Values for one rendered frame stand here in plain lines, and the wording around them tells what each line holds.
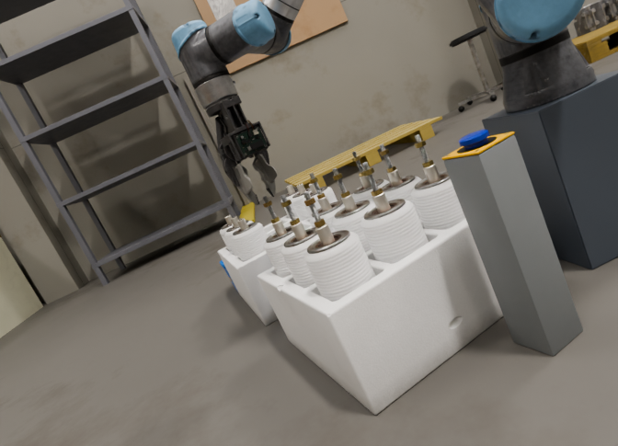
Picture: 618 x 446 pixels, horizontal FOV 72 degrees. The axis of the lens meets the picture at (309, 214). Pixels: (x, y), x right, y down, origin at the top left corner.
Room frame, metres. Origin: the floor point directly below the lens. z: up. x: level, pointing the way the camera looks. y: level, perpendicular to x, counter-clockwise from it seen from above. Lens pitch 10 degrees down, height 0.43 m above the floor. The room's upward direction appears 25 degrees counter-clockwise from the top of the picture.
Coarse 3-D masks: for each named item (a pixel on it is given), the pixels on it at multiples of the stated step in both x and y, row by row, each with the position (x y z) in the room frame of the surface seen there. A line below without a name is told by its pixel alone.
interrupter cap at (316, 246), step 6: (336, 234) 0.69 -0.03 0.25; (342, 234) 0.67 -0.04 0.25; (348, 234) 0.65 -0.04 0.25; (318, 240) 0.70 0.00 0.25; (336, 240) 0.67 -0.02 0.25; (342, 240) 0.64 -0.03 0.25; (312, 246) 0.68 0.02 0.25; (318, 246) 0.67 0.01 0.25; (324, 246) 0.65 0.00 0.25; (330, 246) 0.64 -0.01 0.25; (312, 252) 0.65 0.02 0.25; (318, 252) 0.64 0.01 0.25
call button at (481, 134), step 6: (474, 132) 0.58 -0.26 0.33; (480, 132) 0.56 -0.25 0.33; (486, 132) 0.56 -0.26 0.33; (462, 138) 0.59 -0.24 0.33; (468, 138) 0.56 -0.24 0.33; (474, 138) 0.56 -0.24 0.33; (480, 138) 0.56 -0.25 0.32; (486, 138) 0.57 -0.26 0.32; (462, 144) 0.57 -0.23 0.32; (468, 144) 0.56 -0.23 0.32; (474, 144) 0.56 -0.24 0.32; (480, 144) 0.56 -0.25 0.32
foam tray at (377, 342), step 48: (432, 240) 0.67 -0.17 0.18; (288, 288) 0.76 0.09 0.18; (384, 288) 0.61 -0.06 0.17; (432, 288) 0.63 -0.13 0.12; (480, 288) 0.66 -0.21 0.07; (288, 336) 0.92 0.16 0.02; (336, 336) 0.58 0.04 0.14; (384, 336) 0.60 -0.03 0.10; (432, 336) 0.62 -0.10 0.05; (384, 384) 0.59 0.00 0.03
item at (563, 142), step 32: (576, 96) 0.69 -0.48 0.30; (608, 96) 0.69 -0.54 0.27; (512, 128) 0.77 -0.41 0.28; (544, 128) 0.69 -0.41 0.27; (576, 128) 0.69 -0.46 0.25; (608, 128) 0.69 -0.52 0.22; (544, 160) 0.71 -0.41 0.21; (576, 160) 0.69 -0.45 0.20; (608, 160) 0.69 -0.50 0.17; (544, 192) 0.74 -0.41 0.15; (576, 192) 0.69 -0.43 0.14; (608, 192) 0.69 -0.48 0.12; (576, 224) 0.69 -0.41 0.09; (608, 224) 0.69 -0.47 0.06; (576, 256) 0.72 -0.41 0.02; (608, 256) 0.69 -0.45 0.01
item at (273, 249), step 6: (282, 240) 0.85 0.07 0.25; (264, 246) 0.89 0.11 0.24; (270, 246) 0.86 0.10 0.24; (276, 246) 0.85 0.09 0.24; (270, 252) 0.87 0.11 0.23; (276, 252) 0.85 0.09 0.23; (270, 258) 0.87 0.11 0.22; (276, 258) 0.86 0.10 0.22; (282, 258) 0.85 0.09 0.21; (276, 264) 0.87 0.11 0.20; (282, 264) 0.85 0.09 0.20; (276, 270) 0.88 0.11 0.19; (282, 270) 0.86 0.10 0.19; (288, 270) 0.85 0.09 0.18; (282, 276) 0.87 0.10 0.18
